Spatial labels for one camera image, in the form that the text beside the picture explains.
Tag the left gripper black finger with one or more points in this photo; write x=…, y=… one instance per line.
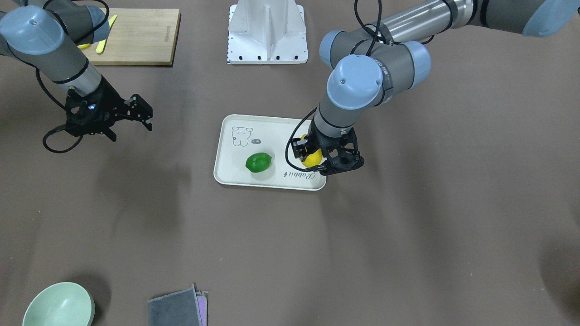
x=300, y=148

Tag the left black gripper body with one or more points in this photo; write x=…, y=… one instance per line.
x=300, y=148

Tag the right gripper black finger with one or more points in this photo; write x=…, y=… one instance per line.
x=137, y=109

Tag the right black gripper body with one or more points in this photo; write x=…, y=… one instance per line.
x=107, y=103

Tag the yellow lemon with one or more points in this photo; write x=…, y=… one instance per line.
x=312, y=160

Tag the green lime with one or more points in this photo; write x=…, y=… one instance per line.
x=258, y=162

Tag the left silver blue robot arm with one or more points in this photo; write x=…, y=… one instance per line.
x=372, y=64

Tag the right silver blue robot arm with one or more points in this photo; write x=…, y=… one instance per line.
x=46, y=34

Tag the cream rabbit tray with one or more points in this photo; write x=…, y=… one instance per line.
x=244, y=135

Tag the wooden cutting board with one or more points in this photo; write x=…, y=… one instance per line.
x=139, y=37

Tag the green bowl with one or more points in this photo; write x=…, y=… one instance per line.
x=61, y=304

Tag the grey folded cloth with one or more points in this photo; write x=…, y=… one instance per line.
x=187, y=307

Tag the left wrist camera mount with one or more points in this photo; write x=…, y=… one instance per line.
x=341, y=160

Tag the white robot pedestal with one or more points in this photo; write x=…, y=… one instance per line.
x=266, y=32

